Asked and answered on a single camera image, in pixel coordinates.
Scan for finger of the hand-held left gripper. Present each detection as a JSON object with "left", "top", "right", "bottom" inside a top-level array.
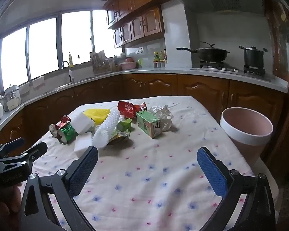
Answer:
[
  {"left": 0, "top": 141, "right": 48, "bottom": 172},
  {"left": 0, "top": 138, "right": 26, "bottom": 160}
]

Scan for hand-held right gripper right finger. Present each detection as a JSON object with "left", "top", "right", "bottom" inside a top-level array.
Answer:
[{"left": 197, "top": 146, "right": 276, "bottom": 231}]

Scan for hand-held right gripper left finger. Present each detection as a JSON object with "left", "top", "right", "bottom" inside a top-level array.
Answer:
[{"left": 19, "top": 146, "right": 99, "bottom": 231}]

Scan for white foam block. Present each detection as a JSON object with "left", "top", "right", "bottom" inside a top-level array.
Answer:
[
  {"left": 70, "top": 113, "right": 95, "bottom": 135},
  {"left": 74, "top": 133, "right": 97, "bottom": 153}
]

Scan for white bowl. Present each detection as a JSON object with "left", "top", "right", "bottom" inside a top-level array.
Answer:
[{"left": 220, "top": 107, "right": 274, "bottom": 167}]

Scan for green drink pouch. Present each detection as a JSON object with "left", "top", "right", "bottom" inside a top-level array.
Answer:
[{"left": 108, "top": 118, "right": 133, "bottom": 145}]

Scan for person's left hand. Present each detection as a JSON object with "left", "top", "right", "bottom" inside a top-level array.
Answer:
[{"left": 0, "top": 184, "right": 23, "bottom": 224}]

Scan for crushed green can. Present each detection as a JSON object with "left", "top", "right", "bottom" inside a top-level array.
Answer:
[{"left": 56, "top": 124, "right": 79, "bottom": 145}]

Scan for crushed red can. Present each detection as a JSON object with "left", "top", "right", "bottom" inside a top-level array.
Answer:
[{"left": 49, "top": 115, "right": 72, "bottom": 137}]

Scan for white countertop steamer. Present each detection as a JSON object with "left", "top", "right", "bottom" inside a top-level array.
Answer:
[{"left": 3, "top": 85, "right": 22, "bottom": 112}]

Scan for white foam fruit net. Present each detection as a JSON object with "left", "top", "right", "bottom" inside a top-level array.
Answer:
[{"left": 92, "top": 108, "right": 122, "bottom": 149}]

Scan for yellow foam fruit net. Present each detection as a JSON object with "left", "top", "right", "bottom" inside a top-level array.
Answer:
[{"left": 84, "top": 108, "right": 111, "bottom": 126}]

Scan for floral white tablecloth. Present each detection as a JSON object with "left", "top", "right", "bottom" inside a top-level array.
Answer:
[{"left": 19, "top": 96, "right": 256, "bottom": 231}]

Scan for crumpled white plastic bag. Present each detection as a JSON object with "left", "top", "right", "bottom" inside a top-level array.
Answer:
[{"left": 148, "top": 105, "right": 174, "bottom": 131}]

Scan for red snack packet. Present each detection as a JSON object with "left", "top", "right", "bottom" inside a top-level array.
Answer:
[{"left": 117, "top": 101, "right": 147, "bottom": 119}]

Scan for green drink carton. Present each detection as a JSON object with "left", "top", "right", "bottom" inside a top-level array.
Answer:
[{"left": 136, "top": 110, "right": 162, "bottom": 139}]

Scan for wooden base cabinets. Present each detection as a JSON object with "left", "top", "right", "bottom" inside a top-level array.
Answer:
[{"left": 0, "top": 73, "right": 288, "bottom": 150}]

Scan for sink faucet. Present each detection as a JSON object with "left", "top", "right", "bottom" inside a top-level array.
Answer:
[{"left": 61, "top": 61, "right": 75, "bottom": 84}]

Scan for gas stove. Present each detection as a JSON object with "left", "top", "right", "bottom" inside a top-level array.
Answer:
[{"left": 191, "top": 61, "right": 267, "bottom": 77}]

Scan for kitchen window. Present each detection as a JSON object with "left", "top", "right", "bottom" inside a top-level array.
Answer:
[{"left": 0, "top": 10, "right": 123, "bottom": 92}]

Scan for pink basin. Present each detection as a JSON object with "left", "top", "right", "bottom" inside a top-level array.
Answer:
[{"left": 119, "top": 61, "right": 137, "bottom": 71}]

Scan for grey kitchen countertop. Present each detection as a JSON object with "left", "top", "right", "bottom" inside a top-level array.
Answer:
[{"left": 0, "top": 66, "right": 289, "bottom": 137}]

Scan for black wok with lid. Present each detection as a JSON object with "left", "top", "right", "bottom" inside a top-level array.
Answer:
[{"left": 176, "top": 42, "right": 230, "bottom": 62}]

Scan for dark cooking pot with lid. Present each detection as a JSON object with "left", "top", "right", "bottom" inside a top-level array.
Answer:
[{"left": 239, "top": 45, "right": 268, "bottom": 68}]

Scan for cluster of seasoning bottles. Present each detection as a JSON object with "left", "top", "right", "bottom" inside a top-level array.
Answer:
[{"left": 153, "top": 49, "right": 167, "bottom": 68}]

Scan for dark wooden display cabinet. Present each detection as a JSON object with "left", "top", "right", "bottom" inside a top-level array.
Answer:
[{"left": 265, "top": 0, "right": 289, "bottom": 174}]

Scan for wooden wall cabinets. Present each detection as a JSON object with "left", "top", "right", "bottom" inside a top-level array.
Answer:
[{"left": 102, "top": 0, "right": 183, "bottom": 49}]

